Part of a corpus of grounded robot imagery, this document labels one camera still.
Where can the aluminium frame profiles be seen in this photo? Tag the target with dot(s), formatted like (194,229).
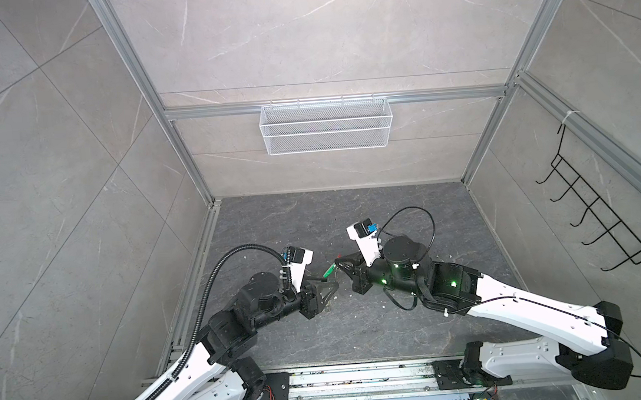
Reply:
(504,135)

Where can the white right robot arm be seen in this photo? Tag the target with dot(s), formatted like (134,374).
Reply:
(582,342)

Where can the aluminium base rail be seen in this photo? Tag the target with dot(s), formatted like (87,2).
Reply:
(401,380)

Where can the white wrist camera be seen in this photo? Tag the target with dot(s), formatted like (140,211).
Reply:
(365,234)
(293,273)

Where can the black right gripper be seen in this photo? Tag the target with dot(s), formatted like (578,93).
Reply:
(358,273)

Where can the black wire hook rack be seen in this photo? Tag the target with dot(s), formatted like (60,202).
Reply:
(595,205)

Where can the green capped key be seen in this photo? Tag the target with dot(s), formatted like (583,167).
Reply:
(330,270)

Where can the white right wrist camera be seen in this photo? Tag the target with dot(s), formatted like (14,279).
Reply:
(365,234)

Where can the white wire mesh basket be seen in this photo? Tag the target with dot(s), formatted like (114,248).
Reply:
(289,129)

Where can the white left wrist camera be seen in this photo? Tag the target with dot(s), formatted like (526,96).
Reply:
(293,273)

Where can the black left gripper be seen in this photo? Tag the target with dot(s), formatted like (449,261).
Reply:
(310,297)

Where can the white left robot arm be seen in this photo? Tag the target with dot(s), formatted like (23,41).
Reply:
(217,367)

